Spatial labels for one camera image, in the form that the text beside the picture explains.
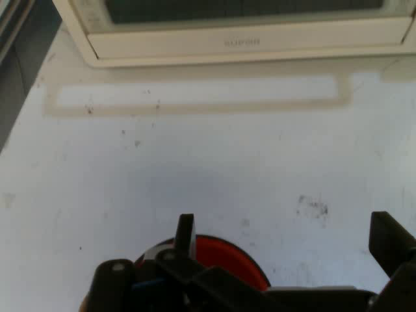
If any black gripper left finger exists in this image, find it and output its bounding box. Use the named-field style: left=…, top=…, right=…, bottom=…
left=81, top=213, right=270, bottom=312

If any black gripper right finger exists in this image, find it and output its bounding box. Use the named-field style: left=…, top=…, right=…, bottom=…
left=369, top=211, right=416, bottom=312

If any white oven door with handle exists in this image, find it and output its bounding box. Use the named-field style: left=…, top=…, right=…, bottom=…
left=70, top=0, right=414, bottom=61

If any red bowl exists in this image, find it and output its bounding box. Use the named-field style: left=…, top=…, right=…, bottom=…
left=135, top=234, right=271, bottom=290

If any white toaster oven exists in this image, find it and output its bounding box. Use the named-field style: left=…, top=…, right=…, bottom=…
left=51, top=0, right=416, bottom=69

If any aluminium wall rail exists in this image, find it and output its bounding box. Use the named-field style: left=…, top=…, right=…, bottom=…
left=0, top=0, right=36, bottom=62

